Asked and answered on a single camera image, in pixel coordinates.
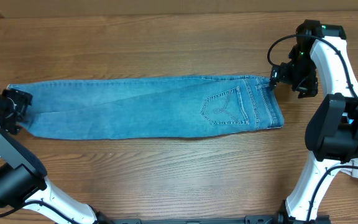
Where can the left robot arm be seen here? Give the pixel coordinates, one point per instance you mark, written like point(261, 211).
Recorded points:
point(23, 178)

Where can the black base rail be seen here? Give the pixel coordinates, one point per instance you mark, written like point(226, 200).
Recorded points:
point(249, 219)

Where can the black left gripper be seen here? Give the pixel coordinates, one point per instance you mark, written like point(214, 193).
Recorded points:
point(22, 99)

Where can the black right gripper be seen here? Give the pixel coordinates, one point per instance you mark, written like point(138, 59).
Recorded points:
point(276, 74)

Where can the blue denim jeans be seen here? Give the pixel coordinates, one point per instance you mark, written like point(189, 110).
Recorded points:
point(165, 107)

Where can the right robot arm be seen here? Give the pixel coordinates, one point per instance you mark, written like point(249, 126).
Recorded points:
point(331, 137)

